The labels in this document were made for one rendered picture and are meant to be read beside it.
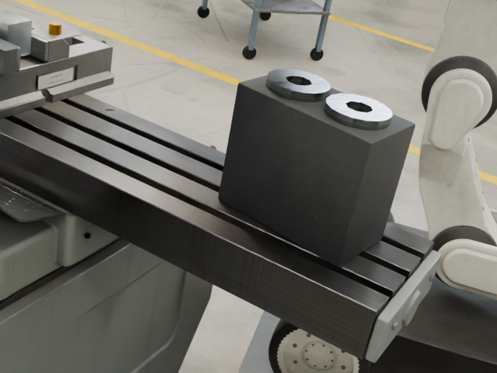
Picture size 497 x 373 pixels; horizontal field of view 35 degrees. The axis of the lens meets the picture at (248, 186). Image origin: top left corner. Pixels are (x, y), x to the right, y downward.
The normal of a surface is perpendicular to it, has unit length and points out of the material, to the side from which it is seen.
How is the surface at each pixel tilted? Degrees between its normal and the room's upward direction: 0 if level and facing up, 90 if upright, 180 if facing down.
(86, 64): 90
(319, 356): 90
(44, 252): 90
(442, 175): 115
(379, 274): 0
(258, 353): 0
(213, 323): 0
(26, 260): 90
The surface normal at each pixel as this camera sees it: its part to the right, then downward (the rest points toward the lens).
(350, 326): -0.51, 0.33
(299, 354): -0.25, 0.41
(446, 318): 0.17, -0.87
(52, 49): 0.83, 0.38
